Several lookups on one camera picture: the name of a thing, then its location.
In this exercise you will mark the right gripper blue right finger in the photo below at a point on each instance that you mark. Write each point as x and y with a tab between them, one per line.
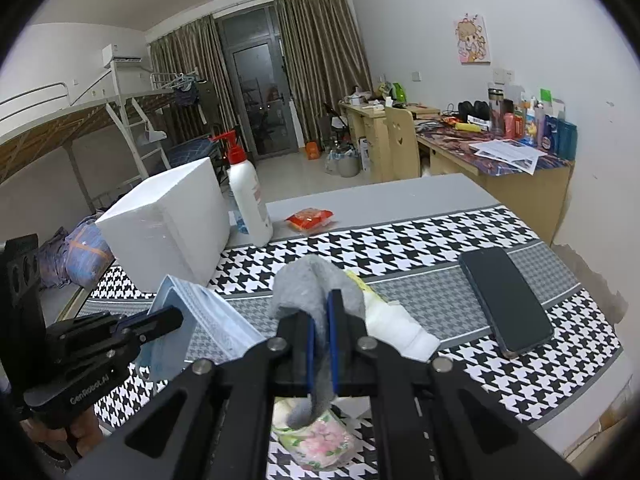
344	330

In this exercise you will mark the white air conditioner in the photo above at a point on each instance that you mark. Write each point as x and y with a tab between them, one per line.
111	55

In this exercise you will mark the orange bag on floor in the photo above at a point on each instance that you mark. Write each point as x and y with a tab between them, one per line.
312	150

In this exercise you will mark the red snack packet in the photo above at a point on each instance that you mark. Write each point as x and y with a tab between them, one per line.
309	219

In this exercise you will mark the blue plaid quilt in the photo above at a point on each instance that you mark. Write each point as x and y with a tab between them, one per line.
77	257

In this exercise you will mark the left brown curtain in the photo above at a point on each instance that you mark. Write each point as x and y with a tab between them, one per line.
190	63

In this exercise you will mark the white metal bunk bed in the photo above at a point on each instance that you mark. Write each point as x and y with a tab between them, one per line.
103	104

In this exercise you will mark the right brown curtain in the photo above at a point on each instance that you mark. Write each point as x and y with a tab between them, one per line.
324	57

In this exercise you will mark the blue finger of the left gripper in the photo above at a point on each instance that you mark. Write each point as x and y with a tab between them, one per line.
146	327

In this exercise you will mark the glass balcony door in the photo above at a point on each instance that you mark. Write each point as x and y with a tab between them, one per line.
252	50

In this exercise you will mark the wooden smiley chair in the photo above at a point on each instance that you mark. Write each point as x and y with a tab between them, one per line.
404	151

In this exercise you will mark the black smartphone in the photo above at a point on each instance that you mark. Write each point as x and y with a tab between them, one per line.
515	315

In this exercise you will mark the anime girl wall picture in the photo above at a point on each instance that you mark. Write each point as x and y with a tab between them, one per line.
472	40

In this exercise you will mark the left hand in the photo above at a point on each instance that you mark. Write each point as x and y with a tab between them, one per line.
85	430

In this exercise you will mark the grey soft cloth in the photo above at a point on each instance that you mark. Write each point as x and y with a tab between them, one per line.
305	285

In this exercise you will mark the printed paper sheets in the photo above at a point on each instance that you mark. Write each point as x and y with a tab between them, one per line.
519	156

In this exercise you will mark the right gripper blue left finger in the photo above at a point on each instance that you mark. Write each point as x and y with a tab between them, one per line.
295	365

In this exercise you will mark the wooden desk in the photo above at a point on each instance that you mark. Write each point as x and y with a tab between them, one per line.
538	198

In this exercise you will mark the blue white face mask pack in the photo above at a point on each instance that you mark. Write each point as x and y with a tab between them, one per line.
211	329

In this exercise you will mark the white foam sheet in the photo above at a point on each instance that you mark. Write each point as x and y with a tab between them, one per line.
391	323

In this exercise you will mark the dark thermos flask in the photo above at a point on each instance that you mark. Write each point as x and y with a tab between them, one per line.
495	98

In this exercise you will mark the brown curtain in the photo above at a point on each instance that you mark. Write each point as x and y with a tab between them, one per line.
190	63
324	57

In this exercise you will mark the floral tissue pack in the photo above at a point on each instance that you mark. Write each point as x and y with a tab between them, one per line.
324	445

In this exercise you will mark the white styrofoam box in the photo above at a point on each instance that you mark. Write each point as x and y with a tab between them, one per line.
175	223

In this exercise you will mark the yellow foam fruit net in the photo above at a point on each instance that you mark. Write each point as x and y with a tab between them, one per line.
357	282

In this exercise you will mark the white bottle red pump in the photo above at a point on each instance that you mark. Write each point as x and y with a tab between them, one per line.
249	207

